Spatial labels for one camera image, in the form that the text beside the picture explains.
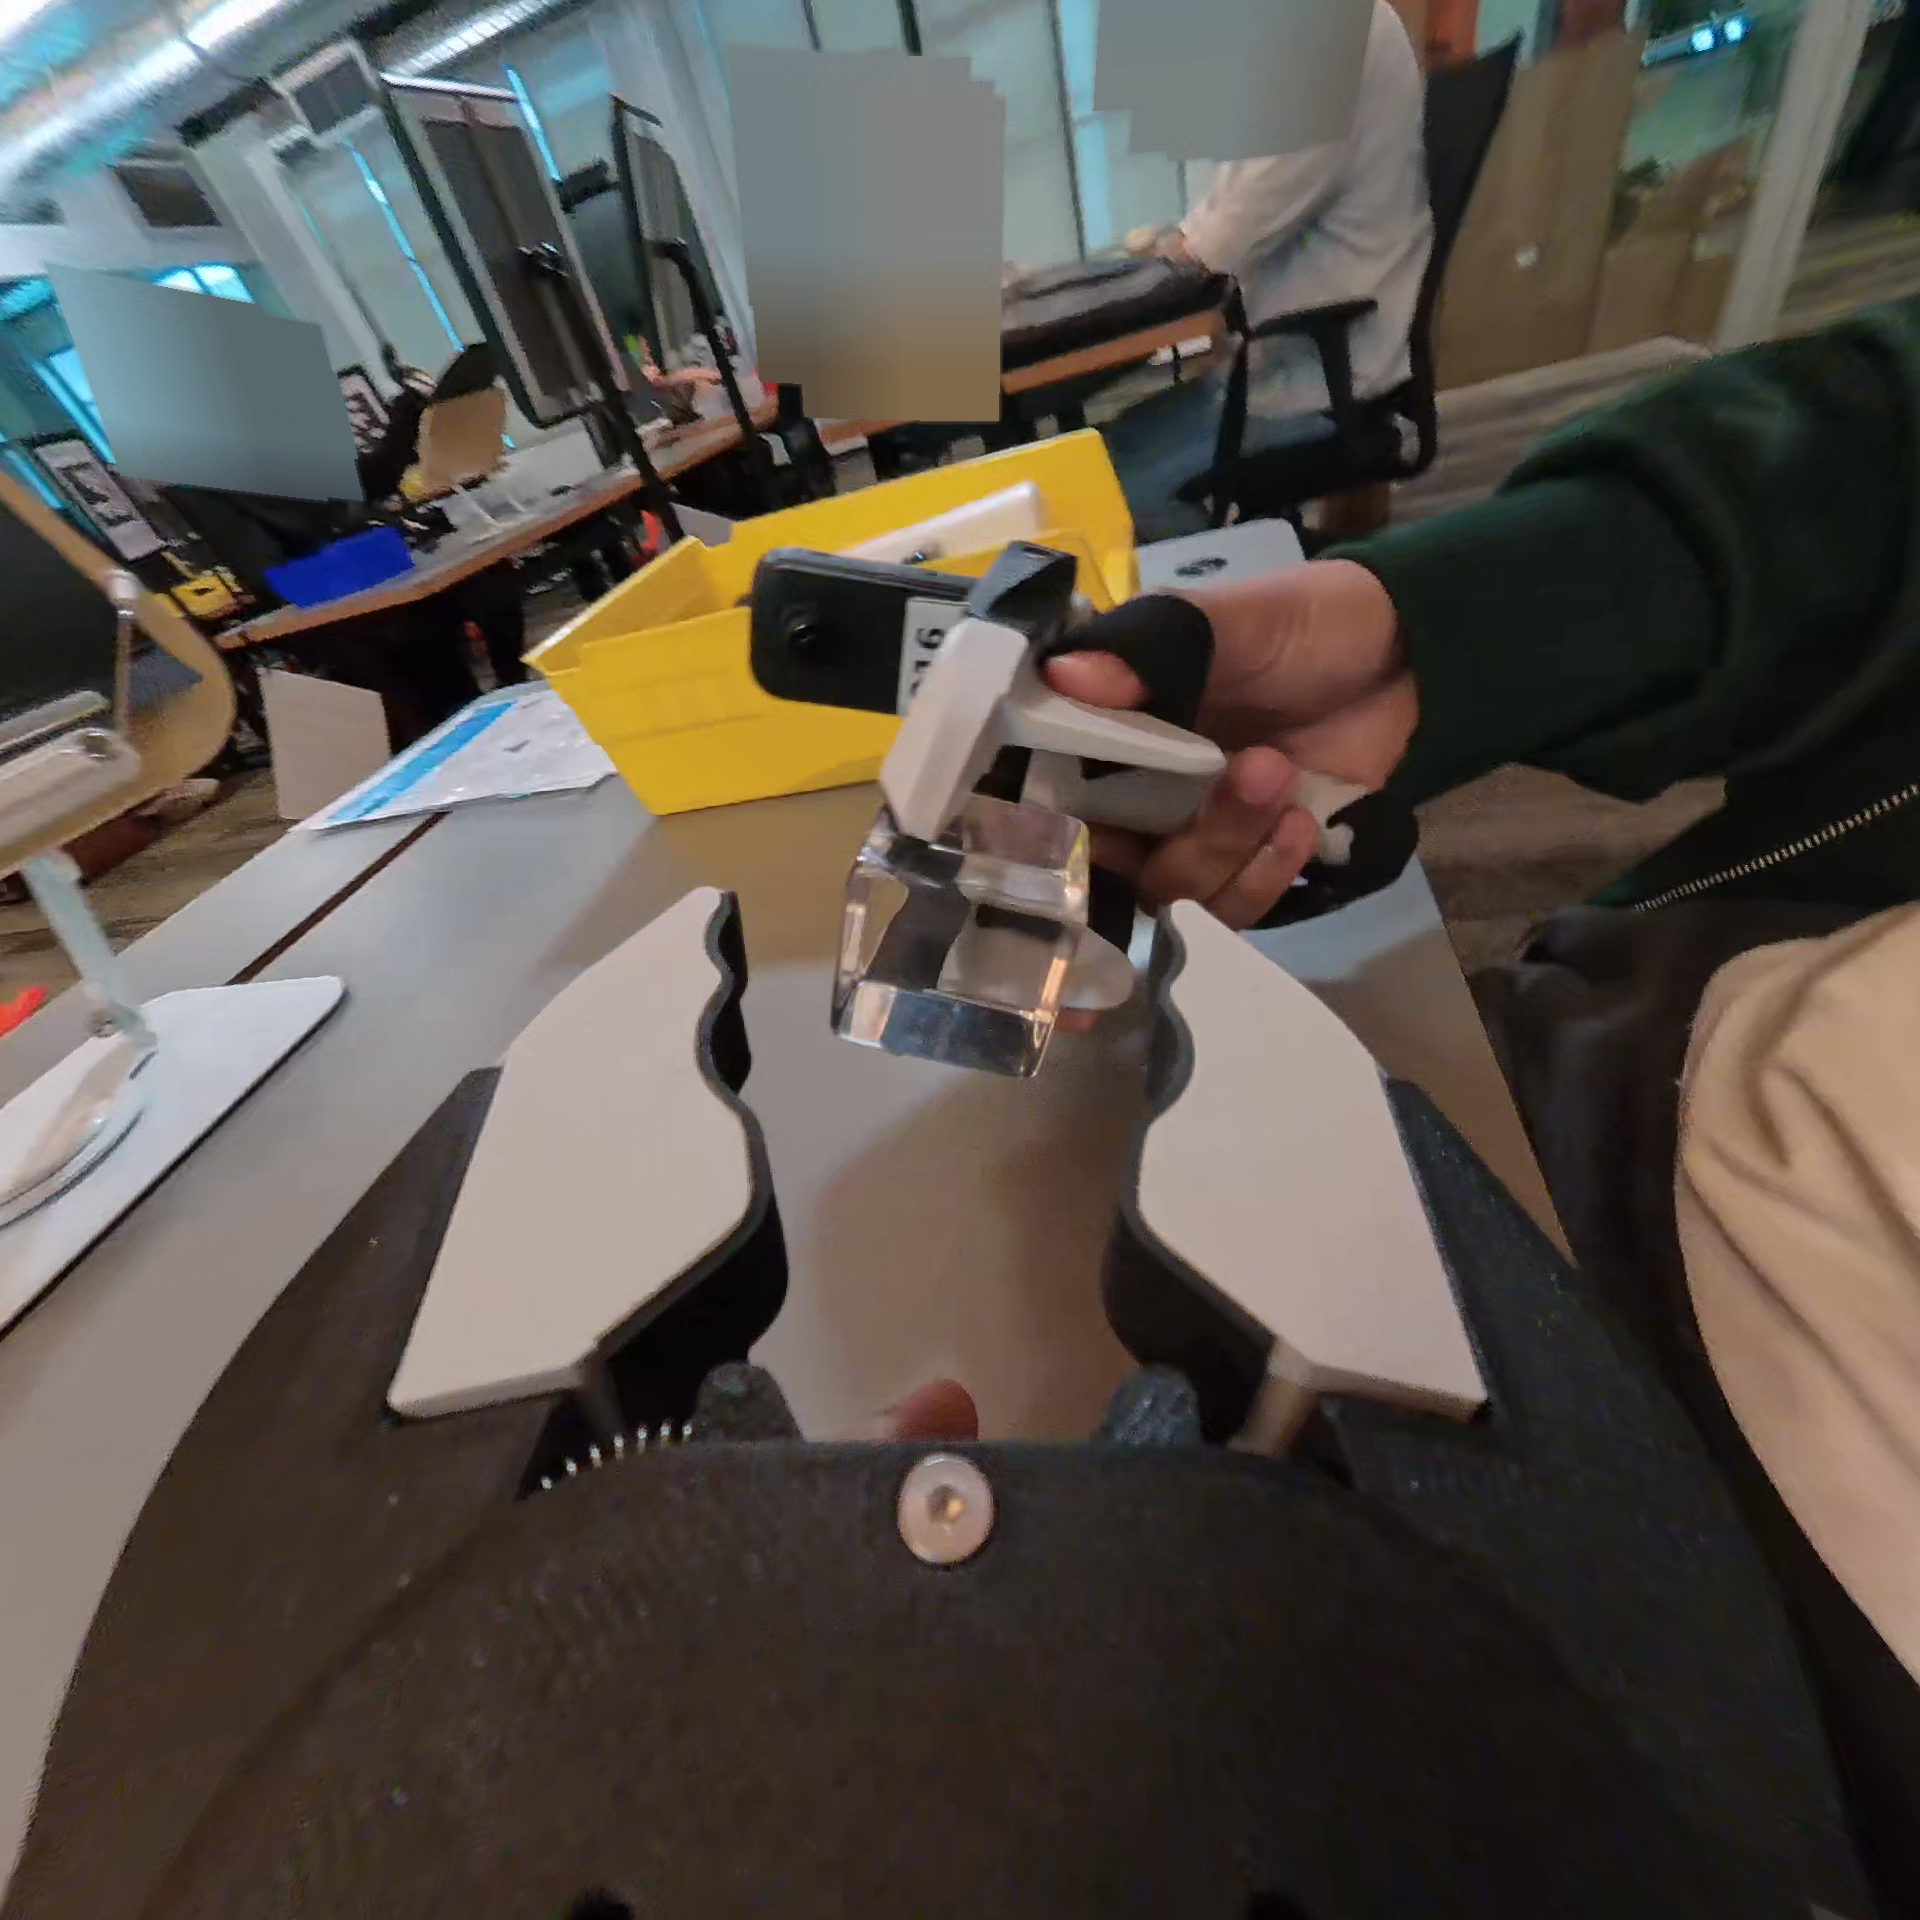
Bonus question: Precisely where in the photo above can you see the black monitor with white stand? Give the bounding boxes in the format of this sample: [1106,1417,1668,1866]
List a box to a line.
[0,466,348,1337]

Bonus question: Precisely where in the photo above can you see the black bag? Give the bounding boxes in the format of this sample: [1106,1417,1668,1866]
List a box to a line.
[1000,254,1239,361]

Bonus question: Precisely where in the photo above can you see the person's right forearm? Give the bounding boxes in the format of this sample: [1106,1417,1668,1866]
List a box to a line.
[1336,299,1920,809]

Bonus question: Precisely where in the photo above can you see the laminated paper sheet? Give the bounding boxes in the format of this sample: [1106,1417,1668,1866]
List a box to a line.
[301,682,618,836]

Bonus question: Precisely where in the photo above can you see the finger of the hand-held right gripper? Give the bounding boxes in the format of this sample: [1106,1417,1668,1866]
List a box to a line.
[876,616,1040,842]
[1050,886,1141,1014]

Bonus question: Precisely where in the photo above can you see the dark grey trousers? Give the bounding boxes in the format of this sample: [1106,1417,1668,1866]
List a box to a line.
[1473,904,1920,1920]

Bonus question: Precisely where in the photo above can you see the cardboard sheet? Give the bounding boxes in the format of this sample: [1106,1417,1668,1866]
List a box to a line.
[404,347,513,500]

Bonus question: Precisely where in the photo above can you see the clear glass cube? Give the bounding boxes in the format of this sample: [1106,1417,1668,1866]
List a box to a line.
[828,796,1095,1079]

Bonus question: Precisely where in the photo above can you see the grey desk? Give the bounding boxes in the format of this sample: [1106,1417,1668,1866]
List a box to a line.
[0,514,1570,1844]

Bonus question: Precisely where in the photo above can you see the black office monitor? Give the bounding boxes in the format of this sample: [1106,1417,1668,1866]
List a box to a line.
[606,90,771,436]
[378,74,687,502]

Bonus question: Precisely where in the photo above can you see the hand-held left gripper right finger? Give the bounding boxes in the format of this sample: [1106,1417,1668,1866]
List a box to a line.
[1106,904,1492,1456]

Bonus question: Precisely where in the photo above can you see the black office chair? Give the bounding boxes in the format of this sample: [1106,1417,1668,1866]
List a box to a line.
[1175,28,1525,528]

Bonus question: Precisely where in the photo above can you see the blue plastic bin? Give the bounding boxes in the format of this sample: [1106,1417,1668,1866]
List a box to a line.
[261,525,414,610]

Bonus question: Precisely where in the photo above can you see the silver air duct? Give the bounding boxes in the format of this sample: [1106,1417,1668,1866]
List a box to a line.
[0,0,574,194]

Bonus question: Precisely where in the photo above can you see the white garment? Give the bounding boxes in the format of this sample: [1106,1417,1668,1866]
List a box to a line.
[1671,904,1920,1682]

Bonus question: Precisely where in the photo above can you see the person's right hand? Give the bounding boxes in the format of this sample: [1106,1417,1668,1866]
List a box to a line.
[1044,559,1422,930]

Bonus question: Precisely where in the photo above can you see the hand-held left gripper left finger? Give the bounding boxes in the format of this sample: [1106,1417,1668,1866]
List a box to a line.
[387,886,790,1437]

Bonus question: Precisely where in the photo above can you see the yellow plastic bin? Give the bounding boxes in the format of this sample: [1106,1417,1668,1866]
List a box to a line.
[522,429,1141,819]

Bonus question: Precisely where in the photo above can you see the brown cardboard box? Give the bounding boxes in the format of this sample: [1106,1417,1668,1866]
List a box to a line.
[1434,28,1653,392]

